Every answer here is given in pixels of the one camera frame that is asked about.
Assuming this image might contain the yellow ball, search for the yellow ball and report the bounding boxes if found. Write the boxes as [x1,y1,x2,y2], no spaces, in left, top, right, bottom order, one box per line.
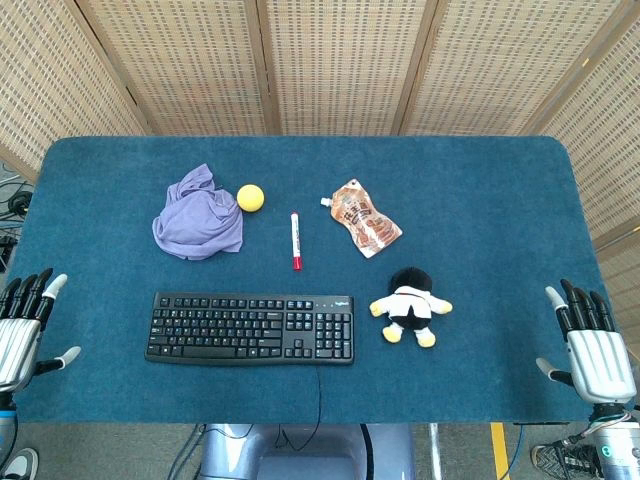
[236,183,265,213]

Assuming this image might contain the black and white sneaker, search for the black and white sneaker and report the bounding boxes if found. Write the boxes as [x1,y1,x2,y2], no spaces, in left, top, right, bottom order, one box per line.
[0,448,39,480]

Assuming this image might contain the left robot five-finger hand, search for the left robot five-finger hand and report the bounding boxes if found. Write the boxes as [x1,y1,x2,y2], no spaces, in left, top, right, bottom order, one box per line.
[0,268,82,395]

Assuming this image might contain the black Logitech keyboard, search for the black Logitech keyboard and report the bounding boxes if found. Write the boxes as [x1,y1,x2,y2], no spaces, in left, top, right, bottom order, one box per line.
[144,291,356,367]

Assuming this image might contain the black keyboard cable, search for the black keyboard cable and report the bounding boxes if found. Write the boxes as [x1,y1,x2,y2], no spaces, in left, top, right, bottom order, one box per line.
[277,364,323,453]

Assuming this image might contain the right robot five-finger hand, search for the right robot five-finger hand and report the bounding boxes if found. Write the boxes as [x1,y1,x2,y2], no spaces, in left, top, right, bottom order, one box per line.
[536,278,639,403]

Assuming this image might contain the crumpled purple cloth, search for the crumpled purple cloth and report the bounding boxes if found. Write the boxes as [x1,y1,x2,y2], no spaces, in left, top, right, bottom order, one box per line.
[151,163,245,261]

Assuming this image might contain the black patterned sneaker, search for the black patterned sneaker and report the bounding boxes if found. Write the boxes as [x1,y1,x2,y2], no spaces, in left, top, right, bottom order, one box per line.
[530,442,601,480]

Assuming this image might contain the orange spouted drink pouch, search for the orange spouted drink pouch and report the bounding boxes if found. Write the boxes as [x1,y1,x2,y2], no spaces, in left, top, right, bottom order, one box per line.
[320,178,404,260]

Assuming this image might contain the black floor cables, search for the black floor cables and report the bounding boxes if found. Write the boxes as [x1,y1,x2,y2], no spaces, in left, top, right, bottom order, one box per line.
[0,164,36,274]

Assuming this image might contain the black and white plush toy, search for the black and white plush toy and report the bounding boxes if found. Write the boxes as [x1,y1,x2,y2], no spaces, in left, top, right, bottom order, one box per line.
[368,266,454,349]

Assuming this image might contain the yellow floor tape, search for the yellow floor tape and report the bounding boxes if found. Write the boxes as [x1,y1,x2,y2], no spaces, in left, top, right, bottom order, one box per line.
[489,422,512,480]

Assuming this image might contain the white marker with red cap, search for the white marker with red cap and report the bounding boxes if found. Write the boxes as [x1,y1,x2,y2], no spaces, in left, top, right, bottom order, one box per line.
[290,211,305,272]

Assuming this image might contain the blue felt table cover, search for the blue felt table cover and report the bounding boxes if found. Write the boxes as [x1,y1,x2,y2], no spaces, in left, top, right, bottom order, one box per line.
[7,135,629,426]

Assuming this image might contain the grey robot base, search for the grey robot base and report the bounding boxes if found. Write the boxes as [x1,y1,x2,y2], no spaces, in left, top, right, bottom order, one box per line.
[197,423,416,480]

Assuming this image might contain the woven bamboo screen panel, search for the woven bamboo screen panel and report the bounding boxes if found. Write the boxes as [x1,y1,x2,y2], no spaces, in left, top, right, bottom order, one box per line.
[394,0,640,136]
[74,0,281,136]
[524,9,640,361]
[257,0,441,136]
[0,0,151,184]

